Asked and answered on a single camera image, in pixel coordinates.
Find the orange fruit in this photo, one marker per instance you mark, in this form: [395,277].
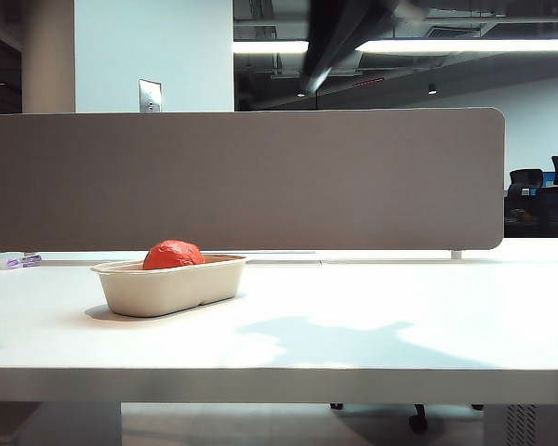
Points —
[173,254]

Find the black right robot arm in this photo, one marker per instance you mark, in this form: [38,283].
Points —
[335,37]

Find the beige paper lunchbox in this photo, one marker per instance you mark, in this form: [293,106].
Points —
[167,290]

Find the grey-brown fabric desk divider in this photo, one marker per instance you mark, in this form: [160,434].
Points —
[242,181]

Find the red lit ceiling sign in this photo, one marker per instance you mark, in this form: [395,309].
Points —
[367,83]

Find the black ceiling spotlight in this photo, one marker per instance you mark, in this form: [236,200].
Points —
[431,89]

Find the black chair base with castors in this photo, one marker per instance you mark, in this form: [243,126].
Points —
[418,418]

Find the purple and white packet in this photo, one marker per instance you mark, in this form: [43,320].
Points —
[19,261]

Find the blue monitor screen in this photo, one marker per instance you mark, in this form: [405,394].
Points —
[548,179]

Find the beige round column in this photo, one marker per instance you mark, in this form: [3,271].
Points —
[46,56]

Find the plain grey table leg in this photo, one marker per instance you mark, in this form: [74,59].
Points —
[74,425]

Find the grey perforated table leg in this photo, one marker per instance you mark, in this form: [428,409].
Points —
[521,425]

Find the metal wall switch plate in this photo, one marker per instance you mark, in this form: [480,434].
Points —
[150,96]

